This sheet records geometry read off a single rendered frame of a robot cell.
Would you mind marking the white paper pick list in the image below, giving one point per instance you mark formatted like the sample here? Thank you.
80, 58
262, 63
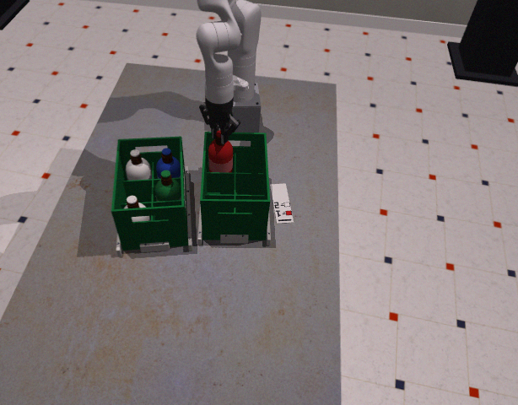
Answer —
281, 203

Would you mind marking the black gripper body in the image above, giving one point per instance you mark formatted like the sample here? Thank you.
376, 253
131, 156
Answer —
226, 109

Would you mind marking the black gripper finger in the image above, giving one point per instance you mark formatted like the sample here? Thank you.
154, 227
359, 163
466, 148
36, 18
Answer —
213, 124
227, 128

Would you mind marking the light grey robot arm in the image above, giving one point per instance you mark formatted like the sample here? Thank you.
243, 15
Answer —
238, 17

